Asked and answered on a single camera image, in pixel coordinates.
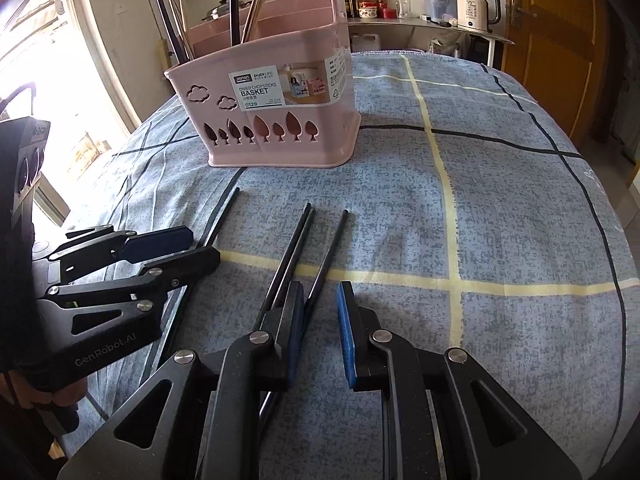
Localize blue checked tablecloth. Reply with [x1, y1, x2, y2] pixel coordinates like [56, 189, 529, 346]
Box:
[55, 50, 640, 480]

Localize wooden door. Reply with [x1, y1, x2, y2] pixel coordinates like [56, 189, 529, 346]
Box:
[502, 0, 608, 148]

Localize stainless steel counter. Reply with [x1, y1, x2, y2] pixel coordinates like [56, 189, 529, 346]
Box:
[345, 14, 516, 68]

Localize pink plastic chopstick basket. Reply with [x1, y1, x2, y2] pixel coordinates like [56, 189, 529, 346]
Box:
[165, 0, 362, 168]

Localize metal chopstick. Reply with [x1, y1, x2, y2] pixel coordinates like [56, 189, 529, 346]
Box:
[169, 0, 195, 61]
[242, 0, 267, 44]

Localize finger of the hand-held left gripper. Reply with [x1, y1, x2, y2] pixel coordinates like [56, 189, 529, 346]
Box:
[36, 246, 221, 338]
[49, 225, 194, 282]

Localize clear plastic storage box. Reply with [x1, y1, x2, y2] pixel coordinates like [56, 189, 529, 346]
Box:
[416, 0, 458, 24]

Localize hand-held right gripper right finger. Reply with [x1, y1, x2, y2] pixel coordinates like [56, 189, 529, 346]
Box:
[337, 281, 583, 480]

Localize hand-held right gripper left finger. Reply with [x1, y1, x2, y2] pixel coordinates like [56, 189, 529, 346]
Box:
[57, 281, 306, 480]

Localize stainless steel steamer pot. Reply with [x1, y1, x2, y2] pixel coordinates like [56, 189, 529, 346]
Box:
[202, 2, 252, 24]

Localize metal door handle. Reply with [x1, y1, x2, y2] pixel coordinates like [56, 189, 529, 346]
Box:
[507, 0, 536, 27]

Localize person's left hand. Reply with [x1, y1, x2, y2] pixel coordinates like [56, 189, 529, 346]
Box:
[0, 369, 87, 412]

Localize white electric kettle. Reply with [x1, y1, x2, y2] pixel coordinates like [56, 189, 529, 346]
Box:
[455, 0, 502, 31]

